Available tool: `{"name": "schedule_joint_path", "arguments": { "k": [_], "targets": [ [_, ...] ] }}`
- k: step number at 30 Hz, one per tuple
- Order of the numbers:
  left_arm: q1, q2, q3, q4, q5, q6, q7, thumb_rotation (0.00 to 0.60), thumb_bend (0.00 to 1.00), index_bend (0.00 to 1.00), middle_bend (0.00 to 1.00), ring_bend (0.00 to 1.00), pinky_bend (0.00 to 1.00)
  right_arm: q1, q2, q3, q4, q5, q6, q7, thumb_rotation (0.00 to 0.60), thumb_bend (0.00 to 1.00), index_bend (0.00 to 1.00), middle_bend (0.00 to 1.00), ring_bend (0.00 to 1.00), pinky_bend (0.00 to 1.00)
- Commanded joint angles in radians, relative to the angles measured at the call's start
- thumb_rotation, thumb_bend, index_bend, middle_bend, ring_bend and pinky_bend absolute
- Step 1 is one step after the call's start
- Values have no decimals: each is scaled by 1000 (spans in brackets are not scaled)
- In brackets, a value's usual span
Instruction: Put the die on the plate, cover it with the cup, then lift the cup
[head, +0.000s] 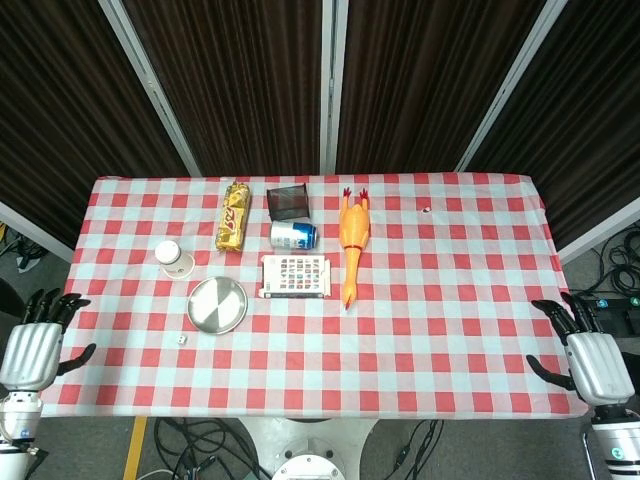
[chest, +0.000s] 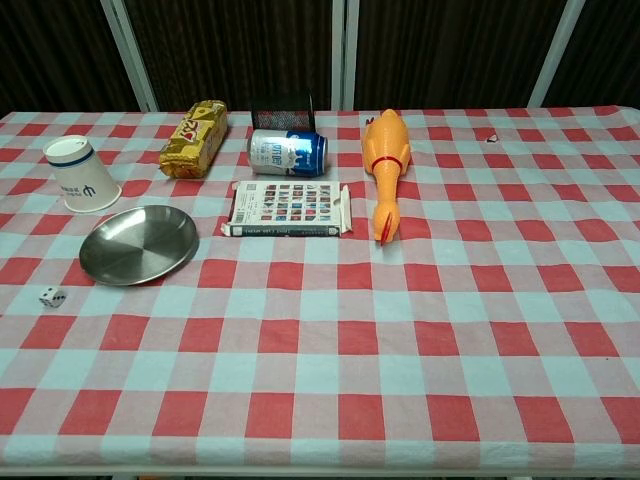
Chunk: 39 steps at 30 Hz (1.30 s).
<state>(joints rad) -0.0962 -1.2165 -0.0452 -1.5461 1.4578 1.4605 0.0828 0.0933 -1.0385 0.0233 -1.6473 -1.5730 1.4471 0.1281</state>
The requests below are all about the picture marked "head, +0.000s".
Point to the yellow biscuit packet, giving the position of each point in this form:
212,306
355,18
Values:
233,217

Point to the blue white drink can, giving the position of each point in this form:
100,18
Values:
294,235

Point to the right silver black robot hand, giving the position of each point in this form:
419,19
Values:
597,365

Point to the black power strip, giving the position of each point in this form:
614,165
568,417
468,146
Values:
617,307

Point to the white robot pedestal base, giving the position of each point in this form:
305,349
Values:
305,442

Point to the dark ribbed partition panel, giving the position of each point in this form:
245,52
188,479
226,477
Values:
240,85
60,110
590,125
425,85

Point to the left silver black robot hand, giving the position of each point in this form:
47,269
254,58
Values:
30,355

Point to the black mesh pen holder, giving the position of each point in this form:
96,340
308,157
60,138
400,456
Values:
288,202

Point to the white round container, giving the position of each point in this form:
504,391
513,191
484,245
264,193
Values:
172,260

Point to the grey partition frame post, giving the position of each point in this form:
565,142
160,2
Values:
35,232
332,85
510,85
150,85
600,230

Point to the orange rubber chicken toy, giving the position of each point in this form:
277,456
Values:
355,225

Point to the silver metal plate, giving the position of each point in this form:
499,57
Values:
217,305

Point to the red white checkered tablecloth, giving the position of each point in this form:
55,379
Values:
400,340

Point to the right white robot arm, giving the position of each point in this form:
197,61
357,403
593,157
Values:
617,445

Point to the white card box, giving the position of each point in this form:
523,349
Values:
296,276

